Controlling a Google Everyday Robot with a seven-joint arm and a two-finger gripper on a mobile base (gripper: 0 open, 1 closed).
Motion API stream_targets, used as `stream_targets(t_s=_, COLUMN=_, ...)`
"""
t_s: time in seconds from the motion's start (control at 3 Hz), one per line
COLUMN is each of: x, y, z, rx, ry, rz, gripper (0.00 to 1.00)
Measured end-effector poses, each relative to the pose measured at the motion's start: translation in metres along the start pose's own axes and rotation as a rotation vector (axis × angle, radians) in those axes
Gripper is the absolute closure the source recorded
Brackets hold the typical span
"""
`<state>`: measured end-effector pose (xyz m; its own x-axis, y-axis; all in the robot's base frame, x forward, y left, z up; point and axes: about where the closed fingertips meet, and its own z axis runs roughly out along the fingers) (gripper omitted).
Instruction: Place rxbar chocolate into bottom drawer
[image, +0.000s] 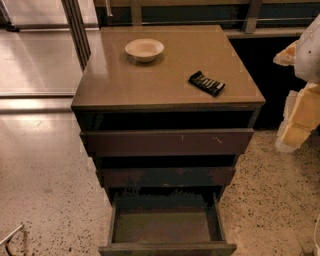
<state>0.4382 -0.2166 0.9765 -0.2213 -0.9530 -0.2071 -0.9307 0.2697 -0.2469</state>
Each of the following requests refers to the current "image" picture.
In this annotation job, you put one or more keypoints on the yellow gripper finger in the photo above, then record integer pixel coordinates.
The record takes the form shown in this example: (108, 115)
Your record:
(287, 56)
(301, 117)

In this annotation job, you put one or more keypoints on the black rxbar chocolate bar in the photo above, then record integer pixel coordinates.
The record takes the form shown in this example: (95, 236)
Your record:
(208, 85)

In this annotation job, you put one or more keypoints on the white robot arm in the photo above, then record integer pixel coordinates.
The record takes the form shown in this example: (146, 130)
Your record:
(307, 58)

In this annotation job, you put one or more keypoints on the top drawer front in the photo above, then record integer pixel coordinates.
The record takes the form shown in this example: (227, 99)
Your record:
(167, 142)

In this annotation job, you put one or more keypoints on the middle drawer front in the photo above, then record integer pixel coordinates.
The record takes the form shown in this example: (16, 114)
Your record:
(166, 177)

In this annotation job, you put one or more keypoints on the brown drawer cabinet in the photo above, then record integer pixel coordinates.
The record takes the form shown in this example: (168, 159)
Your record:
(118, 93)

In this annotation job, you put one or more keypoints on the open bottom drawer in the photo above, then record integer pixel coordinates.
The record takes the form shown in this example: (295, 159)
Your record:
(180, 224)

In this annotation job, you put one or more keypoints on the white ceramic bowl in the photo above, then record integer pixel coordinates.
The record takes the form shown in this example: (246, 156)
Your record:
(144, 50)

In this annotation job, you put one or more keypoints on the metal railing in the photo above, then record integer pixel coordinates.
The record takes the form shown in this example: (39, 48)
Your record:
(245, 15)

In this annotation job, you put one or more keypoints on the metal rod bottom left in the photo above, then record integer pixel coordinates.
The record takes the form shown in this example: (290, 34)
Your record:
(10, 235)

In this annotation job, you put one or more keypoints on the metal window frame post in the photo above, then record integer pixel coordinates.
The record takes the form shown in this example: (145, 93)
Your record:
(77, 29)

